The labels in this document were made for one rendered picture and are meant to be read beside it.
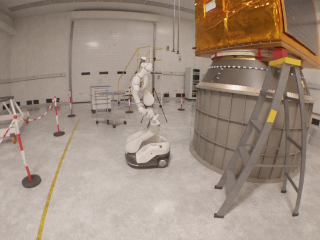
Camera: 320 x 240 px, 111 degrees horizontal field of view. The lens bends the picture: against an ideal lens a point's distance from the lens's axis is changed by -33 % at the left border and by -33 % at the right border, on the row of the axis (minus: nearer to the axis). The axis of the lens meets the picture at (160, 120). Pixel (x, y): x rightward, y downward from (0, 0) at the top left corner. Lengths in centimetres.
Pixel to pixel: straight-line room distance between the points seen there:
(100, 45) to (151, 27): 312
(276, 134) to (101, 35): 899
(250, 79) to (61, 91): 892
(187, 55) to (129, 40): 384
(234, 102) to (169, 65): 830
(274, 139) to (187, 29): 981
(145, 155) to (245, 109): 145
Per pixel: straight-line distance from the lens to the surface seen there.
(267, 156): 237
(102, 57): 934
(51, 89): 978
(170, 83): 1026
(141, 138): 232
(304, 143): 164
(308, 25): 303
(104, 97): 623
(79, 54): 944
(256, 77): 225
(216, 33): 291
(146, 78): 223
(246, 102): 215
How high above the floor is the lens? 126
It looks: 14 degrees down
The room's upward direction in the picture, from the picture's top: 1 degrees clockwise
